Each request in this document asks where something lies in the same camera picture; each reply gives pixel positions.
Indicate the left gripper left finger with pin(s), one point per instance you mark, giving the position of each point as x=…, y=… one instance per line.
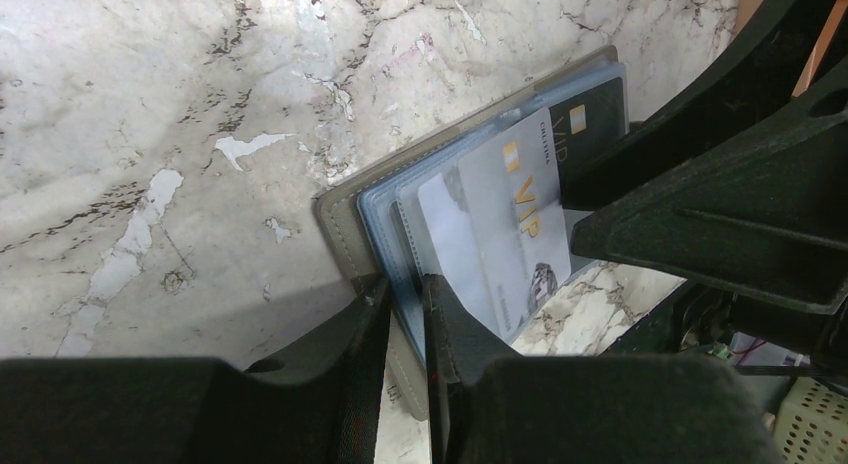
x=317, y=400

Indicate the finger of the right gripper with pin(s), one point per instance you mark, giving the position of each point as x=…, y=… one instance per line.
x=750, y=80
x=763, y=215

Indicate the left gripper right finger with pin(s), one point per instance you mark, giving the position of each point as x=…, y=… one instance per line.
x=491, y=404

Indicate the black VIP credit card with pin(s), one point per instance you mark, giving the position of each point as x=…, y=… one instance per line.
x=588, y=118

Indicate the taupe leather card holder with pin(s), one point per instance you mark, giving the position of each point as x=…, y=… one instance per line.
x=363, y=223

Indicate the silver VIP credit card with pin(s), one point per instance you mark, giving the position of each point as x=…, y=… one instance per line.
x=446, y=212

